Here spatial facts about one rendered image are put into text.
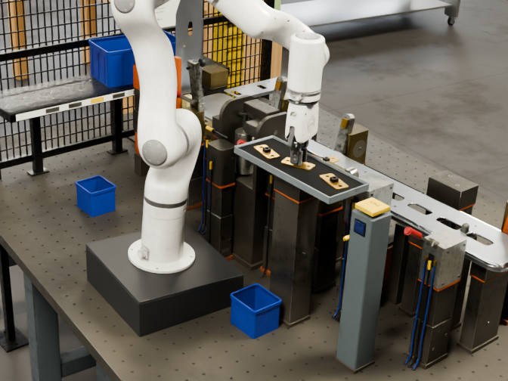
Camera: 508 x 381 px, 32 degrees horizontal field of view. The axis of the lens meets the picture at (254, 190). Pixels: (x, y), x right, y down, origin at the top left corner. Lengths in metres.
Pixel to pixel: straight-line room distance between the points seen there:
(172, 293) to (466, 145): 3.48
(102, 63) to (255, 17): 1.13
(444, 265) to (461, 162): 3.16
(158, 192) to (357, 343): 0.66
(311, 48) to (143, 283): 0.78
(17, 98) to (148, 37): 0.94
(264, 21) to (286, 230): 0.55
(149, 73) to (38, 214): 0.91
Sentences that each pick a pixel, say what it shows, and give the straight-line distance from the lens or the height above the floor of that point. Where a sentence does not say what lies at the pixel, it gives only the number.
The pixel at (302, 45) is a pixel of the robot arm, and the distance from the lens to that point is 2.14.
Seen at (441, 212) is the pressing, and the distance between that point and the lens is 2.49.
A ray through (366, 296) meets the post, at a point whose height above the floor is 0.93.
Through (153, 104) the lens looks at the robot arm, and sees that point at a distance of 2.29.
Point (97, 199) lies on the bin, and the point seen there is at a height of 0.76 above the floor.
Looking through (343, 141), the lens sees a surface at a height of 1.02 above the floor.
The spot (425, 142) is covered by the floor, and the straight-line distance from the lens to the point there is 5.57.
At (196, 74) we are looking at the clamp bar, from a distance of 2.86.
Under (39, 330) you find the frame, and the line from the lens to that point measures 2.99.
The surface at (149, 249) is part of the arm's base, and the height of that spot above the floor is 0.86.
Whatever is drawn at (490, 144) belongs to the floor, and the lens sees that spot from 5.69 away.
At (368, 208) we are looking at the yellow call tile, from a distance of 2.10.
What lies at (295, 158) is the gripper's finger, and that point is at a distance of 2.26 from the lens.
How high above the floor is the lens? 2.11
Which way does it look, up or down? 26 degrees down
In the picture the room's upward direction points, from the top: 3 degrees clockwise
